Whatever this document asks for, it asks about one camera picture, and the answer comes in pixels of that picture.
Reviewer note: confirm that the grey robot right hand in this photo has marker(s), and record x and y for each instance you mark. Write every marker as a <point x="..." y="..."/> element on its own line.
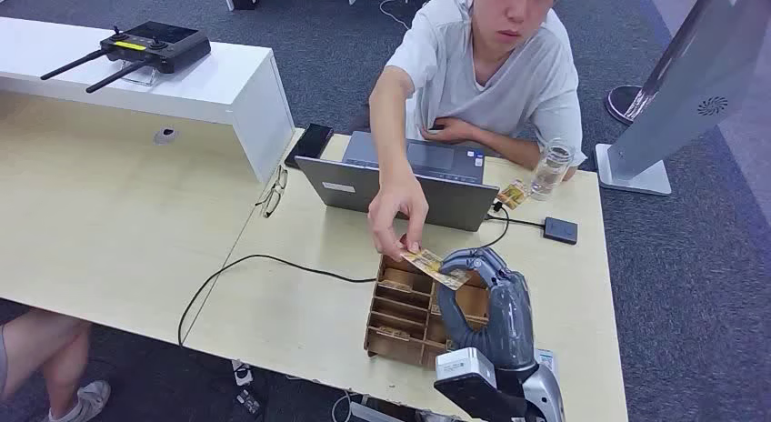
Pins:
<point x="509" y="323"/>

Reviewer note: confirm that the person's right hand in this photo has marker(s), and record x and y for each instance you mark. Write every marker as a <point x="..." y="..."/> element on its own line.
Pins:
<point x="397" y="208"/>

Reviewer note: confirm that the person's left hand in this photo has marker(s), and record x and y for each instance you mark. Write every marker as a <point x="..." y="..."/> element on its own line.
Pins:
<point x="449" y="130"/>

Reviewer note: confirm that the person's left forearm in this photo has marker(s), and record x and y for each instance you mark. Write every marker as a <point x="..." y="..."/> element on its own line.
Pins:
<point x="512" y="148"/>

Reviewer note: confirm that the person's right forearm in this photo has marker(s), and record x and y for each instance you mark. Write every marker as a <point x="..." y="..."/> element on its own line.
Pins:
<point x="391" y="130"/>

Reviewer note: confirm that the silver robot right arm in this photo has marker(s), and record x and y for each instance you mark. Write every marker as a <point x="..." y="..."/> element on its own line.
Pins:
<point x="545" y="395"/>

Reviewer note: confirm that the person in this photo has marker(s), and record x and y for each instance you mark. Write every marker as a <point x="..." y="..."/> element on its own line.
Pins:
<point x="500" y="76"/>

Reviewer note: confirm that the wooden card organizer box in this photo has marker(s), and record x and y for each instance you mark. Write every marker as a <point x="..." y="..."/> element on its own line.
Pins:
<point x="397" y="311"/>

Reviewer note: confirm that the person's leg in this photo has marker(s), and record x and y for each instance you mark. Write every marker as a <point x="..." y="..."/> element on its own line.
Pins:
<point x="36" y="341"/>

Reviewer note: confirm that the grey laptop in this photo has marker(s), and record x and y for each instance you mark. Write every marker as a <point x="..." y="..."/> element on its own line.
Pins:
<point x="409" y="190"/>

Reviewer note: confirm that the clear glass bottle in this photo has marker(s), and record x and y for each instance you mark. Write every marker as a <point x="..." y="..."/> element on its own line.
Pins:
<point x="550" y="169"/>

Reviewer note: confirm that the black smartphone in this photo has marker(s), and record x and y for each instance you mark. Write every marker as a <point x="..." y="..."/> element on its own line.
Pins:
<point x="309" y="145"/>

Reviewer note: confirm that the black-rimmed eyeglasses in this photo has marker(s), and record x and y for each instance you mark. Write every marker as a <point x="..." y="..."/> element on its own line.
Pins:
<point x="272" y="196"/>

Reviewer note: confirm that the round chrome stand base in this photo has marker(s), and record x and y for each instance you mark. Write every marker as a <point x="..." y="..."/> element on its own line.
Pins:
<point x="617" y="103"/>

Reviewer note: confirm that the white desk shelf riser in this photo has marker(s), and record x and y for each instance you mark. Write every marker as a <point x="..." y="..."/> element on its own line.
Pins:
<point x="211" y="88"/>

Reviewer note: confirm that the white power strip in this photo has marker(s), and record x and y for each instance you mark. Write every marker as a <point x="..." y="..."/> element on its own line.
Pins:
<point x="242" y="374"/>

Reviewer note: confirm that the black power adapter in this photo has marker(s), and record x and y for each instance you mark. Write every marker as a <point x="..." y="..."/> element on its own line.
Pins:
<point x="247" y="402"/>

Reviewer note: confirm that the grey kiosk display stand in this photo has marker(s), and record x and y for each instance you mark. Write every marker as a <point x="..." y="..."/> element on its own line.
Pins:
<point x="692" y="88"/>

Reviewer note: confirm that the clear acrylic stand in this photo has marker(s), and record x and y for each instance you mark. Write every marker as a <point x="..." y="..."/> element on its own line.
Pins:
<point x="143" y="80"/>

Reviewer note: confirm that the black remote controller with antennas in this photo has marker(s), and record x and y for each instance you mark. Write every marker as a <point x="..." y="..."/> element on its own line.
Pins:
<point x="158" y="46"/>

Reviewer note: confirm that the white sneaker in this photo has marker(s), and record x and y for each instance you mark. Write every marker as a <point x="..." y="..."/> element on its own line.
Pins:
<point x="84" y="401"/>

